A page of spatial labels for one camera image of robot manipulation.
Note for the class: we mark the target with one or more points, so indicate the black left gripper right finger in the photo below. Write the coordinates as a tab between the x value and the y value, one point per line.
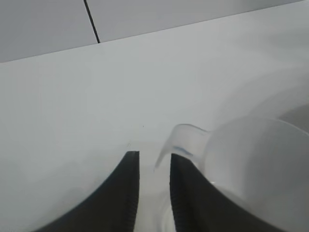
193	205

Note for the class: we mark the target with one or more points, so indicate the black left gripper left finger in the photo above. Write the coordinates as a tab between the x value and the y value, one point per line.
108	205

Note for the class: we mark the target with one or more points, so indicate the clear plastic measuring cup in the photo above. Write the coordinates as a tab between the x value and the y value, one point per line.
241	149

